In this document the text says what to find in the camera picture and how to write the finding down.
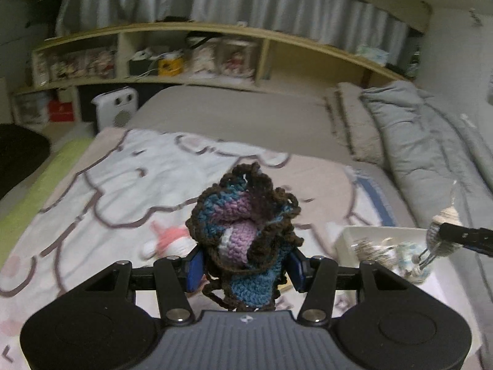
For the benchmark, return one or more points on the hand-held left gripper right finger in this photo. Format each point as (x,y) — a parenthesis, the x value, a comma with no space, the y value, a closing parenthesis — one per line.
(296,274)

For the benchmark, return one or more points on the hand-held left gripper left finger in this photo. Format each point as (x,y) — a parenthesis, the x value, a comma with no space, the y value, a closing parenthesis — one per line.
(194,273)

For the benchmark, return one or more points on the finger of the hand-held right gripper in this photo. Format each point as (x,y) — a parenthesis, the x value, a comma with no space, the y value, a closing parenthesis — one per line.
(468,235)

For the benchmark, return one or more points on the grey crochet jellyfish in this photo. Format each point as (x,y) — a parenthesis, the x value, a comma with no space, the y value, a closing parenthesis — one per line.
(435,239)

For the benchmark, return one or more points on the pink white crochet toy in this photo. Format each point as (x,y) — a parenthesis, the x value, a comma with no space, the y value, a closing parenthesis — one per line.
(169,241)

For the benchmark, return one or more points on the brown blue purple crochet pouch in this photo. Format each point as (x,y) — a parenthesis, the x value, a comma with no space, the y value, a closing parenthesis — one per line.
(238,239)

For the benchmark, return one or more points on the white cardboard box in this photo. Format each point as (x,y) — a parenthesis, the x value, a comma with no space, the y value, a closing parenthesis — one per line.
(435,296)

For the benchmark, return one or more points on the light blue floral pouch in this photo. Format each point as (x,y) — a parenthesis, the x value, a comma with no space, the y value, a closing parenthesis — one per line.
(410,260)

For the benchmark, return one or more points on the brown striped yarn pouch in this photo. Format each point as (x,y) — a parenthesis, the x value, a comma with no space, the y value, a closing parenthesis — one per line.
(371,254)

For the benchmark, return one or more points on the blue white striped cloth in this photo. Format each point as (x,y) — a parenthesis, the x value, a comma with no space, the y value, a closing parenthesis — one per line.
(371,200)

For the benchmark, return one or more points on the grey duvet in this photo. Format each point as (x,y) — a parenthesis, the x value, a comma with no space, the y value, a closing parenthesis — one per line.
(423,142)

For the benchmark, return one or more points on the printed cartoon blanket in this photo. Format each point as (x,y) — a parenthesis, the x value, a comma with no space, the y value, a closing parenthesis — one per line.
(115,185)

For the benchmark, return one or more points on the beige fuzzy pillow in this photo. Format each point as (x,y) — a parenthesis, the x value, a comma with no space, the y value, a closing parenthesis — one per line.
(354,123)

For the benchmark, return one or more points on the bed with taupe sheet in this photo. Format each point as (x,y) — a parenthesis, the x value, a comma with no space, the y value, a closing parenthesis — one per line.
(231,111)

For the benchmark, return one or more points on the light green mat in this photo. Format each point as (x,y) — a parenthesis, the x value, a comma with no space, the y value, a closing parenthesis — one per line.
(50,177)

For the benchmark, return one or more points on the white fan heater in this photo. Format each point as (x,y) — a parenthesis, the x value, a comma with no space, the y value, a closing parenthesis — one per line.
(115,108)

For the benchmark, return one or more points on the pale wipes packet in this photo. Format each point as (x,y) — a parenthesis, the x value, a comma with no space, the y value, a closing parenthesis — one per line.
(371,54)

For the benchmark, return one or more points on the yellow box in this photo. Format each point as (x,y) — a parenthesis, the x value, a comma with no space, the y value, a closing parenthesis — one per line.
(170,66)

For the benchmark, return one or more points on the red box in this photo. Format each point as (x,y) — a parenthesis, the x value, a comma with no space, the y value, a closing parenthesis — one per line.
(61,111)

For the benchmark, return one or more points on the black rounded object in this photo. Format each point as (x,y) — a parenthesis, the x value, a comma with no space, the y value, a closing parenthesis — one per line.
(19,154)

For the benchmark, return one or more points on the dark storage box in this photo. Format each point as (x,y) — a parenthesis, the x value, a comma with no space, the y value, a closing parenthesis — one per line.
(140,67)

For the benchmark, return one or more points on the clear plastic storage bin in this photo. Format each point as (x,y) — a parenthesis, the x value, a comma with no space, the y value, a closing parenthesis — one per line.
(30,110)

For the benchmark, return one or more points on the row of figure boxes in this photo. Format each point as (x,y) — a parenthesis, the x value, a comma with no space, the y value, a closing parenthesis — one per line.
(81,65)

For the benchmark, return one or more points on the long wooden shelf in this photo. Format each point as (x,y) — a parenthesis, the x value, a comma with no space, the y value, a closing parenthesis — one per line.
(231,29)

